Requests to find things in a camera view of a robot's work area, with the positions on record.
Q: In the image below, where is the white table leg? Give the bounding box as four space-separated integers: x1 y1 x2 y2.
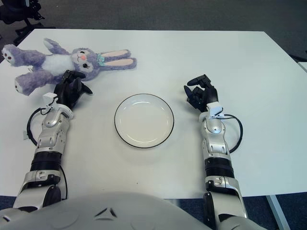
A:
265 195 292 230

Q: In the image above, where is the black office chair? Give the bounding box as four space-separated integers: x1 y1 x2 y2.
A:
0 0 46 46

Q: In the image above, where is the white plate black rim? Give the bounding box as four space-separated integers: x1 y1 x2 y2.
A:
114 93 175 151

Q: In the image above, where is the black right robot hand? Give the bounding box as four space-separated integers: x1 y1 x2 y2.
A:
183 74 219 112

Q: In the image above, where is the purple plush bunny doll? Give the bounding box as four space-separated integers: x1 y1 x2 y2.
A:
1 37 138 96

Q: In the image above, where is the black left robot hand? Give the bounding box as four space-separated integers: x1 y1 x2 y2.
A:
53 69 94 111

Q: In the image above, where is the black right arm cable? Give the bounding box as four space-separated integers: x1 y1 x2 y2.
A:
220 114 243 154

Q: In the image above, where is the grey robot torso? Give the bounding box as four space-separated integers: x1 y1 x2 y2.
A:
0 191 283 230

